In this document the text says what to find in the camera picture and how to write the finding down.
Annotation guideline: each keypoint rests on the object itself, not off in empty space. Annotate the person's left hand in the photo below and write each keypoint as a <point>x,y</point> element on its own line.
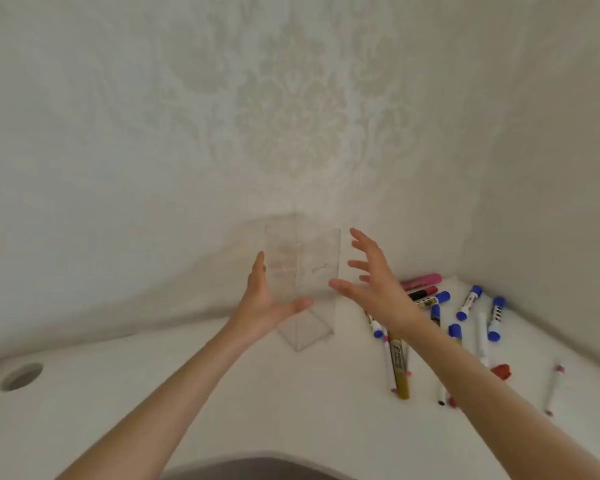
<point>260,309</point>

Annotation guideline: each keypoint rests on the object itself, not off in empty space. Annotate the person's right hand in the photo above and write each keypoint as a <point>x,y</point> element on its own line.
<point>387,294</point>

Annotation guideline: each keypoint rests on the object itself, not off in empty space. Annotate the person's right thumb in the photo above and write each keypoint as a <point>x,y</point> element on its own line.
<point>347,288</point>

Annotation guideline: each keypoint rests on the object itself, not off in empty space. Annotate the person's left thumb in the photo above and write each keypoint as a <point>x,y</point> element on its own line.
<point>297,305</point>

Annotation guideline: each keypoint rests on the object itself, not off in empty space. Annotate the person's right forearm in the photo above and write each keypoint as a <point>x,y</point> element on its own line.
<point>490,404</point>

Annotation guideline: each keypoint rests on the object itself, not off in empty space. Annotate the person's left forearm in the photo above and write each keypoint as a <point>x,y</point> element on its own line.
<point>170,399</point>

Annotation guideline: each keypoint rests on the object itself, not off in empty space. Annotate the white marker with blue cap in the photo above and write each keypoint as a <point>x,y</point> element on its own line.
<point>469,303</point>
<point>376,328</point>
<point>455,332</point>
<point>496,318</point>

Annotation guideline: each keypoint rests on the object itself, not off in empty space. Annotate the clear square plastic container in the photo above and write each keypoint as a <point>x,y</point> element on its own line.
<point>310,254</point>

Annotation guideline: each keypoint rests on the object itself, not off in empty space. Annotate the pink marker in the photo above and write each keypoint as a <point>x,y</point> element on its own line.
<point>422,280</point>

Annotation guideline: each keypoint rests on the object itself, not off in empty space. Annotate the black marker with red cap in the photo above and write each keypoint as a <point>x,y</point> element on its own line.
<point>424,293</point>

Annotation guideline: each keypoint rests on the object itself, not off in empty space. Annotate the white marker with purple ends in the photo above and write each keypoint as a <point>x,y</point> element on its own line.
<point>390,367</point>

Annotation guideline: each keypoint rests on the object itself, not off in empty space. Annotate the yellow-label marker with blue cap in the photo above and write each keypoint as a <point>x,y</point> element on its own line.
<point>437,298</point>

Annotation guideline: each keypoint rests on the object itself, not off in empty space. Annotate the dark marker with blue cap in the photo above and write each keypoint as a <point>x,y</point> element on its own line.
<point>435,314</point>

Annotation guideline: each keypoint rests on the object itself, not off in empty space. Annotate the gold marker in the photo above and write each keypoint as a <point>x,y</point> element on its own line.
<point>400,367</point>

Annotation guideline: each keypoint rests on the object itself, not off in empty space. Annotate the white marker with black tip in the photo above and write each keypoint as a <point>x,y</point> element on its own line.
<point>442,394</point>

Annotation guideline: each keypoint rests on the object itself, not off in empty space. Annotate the slim white pen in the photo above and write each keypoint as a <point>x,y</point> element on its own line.
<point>483,342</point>

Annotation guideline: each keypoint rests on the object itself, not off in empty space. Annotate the person's grey clothing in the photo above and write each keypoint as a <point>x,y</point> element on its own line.
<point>252,468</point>

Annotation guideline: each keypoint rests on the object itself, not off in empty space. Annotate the white pen with pink cap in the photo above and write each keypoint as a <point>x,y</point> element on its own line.
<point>555,389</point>

